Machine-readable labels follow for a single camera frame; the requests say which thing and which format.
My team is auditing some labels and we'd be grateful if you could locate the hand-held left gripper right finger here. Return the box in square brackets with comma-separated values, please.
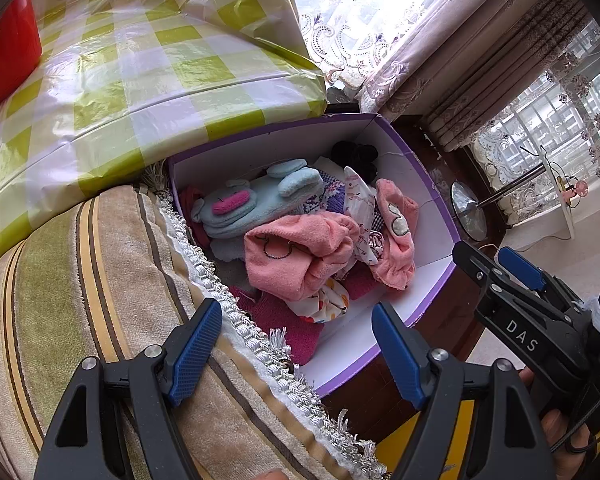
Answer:
[371, 301, 553, 480]

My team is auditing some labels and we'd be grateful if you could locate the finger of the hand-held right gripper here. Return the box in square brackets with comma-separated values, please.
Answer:
[496, 246, 563, 301]
[452, 240, 518, 311]

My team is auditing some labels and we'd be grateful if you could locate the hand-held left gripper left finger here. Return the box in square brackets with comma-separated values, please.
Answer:
[32, 297, 224, 480]

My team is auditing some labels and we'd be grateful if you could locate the purple cardboard box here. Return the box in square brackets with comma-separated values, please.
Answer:
[166, 112, 463, 400]

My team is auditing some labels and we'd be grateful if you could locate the pink fleece sock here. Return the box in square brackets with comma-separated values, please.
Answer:
[365, 178, 421, 291]
[243, 211, 361, 303]

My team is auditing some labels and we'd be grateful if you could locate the fruit print fabric pouch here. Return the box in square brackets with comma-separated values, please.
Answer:
[285, 280, 353, 325]

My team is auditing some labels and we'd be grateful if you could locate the magenta knit glove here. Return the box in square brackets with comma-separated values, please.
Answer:
[180, 186, 381, 367]

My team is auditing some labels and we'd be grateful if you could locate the floral fabric headband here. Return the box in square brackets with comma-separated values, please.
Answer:
[342, 166, 386, 266]

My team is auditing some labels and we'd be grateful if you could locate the light blue plush pouch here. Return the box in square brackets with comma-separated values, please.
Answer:
[190, 158, 326, 261]

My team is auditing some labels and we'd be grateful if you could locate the purple knit glove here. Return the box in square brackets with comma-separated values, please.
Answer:
[305, 170, 351, 213]

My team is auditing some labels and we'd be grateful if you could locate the black scrunchie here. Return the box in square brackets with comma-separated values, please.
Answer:
[330, 141, 381, 181]

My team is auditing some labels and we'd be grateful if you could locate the person's right hand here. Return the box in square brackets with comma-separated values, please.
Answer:
[517, 367, 593, 480]

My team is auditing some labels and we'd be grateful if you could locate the metal stand with round base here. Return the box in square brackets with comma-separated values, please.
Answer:
[450, 162, 551, 247]

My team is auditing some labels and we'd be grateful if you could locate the yellow garment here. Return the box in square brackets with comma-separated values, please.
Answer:
[375, 395, 600, 480]

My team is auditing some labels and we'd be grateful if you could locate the striped plush cushion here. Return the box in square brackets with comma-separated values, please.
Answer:
[0, 182, 388, 480]

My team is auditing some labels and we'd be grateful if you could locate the sheer lace curtain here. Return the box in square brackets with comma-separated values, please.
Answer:
[470, 57, 600, 226]
[280, 0, 461, 98]

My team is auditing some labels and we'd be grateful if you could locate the mauve embroidered curtain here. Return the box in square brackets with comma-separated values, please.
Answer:
[360, 0, 600, 153]

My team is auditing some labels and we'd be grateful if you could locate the green checked tablecloth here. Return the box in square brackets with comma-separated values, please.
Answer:
[0, 0, 328, 271]

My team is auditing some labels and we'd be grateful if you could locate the red thermos bottle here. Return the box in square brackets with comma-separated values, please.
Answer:
[0, 0, 43, 111]

